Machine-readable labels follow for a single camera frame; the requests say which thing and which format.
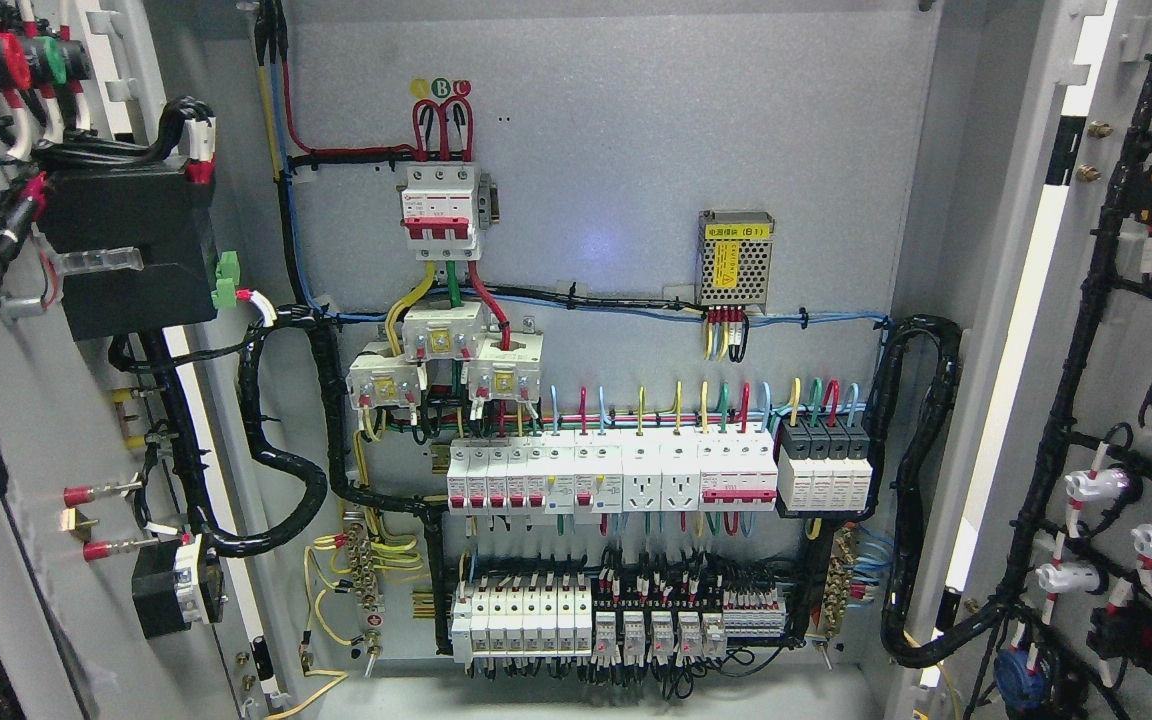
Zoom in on black white surge protector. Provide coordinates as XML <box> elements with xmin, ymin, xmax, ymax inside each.
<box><xmin>776</xmin><ymin>420</ymin><xmax>876</xmax><ymax>521</ymax></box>

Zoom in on main red white breaker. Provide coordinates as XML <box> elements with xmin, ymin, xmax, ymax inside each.
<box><xmin>399</xmin><ymin>161</ymin><xmax>488</xmax><ymax>263</ymax></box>

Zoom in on white current transformers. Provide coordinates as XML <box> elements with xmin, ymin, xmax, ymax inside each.
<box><xmin>347</xmin><ymin>300</ymin><xmax>544</xmax><ymax>414</ymax></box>

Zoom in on white double power sockets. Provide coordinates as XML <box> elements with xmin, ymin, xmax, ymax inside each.
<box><xmin>621</xmin><ymin>429</ymin><xmax>702</xmax><ymax>511</ymax></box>

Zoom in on row of small breakers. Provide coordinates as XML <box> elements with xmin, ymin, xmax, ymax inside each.
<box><xmin>445</xmin><ymin>430</ymin><xmax>626</xmax><ymax>523</ymax></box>

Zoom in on black cable conduit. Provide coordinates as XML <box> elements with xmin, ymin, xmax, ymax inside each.
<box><xmin>191</xmin><ymin>305</ymin><xmax>447</xmax><ymax>559</ymax></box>
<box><xmin>876</xmin><ymin>314</ymin><xmax>996</xmax><ymax>669</ymax></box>

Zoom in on brass ground terminal bar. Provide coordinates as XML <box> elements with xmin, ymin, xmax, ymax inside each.
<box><xmin>817</xmin><ymin>523</ymin><xmax>858</xmax><ymax>639</ymax></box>

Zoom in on black right cable conduit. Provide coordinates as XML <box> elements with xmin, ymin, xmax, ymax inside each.
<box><xmin>876</xmin><ymin>314</ymin><xmax>996</xmax><ymax>669</ymax></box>

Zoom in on lower white breaker row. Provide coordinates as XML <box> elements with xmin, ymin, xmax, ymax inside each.
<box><xmin>450</xmin><ymin>577</ymin><xmax>594</xmax><ymax>665</ymax></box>

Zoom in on relay row with red leds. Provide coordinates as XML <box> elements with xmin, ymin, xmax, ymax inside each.
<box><xmin>591</xmin><ymin>609</ymin><xmax>727</xmax><ymax>669</ymax></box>

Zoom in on grey cabinet door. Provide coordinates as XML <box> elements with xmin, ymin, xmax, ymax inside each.
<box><xmin>0</xmin><ymin>0</ymin><xmax>287</xmax><ymax>720</ymax></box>
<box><xmin>886</xmin><ymin>0</ymin><xmax>1152</xmax><ymax>720</ymax></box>

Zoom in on black digital power meter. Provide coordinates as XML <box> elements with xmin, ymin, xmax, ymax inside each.
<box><xmin>38</xmin><ymin>161</ymin><xmax>218</xmax><ymax>341</ymax></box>

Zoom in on metal mesh power supply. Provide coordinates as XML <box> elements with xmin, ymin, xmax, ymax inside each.
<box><xmin>695</xmin><ymin>210</ymin><xmax>774</xmax><ymax>306</ymax></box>

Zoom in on black left cable conduit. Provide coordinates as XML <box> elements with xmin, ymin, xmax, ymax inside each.
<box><xmin>191</xmin><ymin>305</ymin><xmax>447</xmax><ymax>559</ymax></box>

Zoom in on red white circuit breaker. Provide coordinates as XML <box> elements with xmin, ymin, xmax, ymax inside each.
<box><xmin>698</xmin><ymin>430</ymin><xmax>778</xmax><ymax>511</ymax></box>

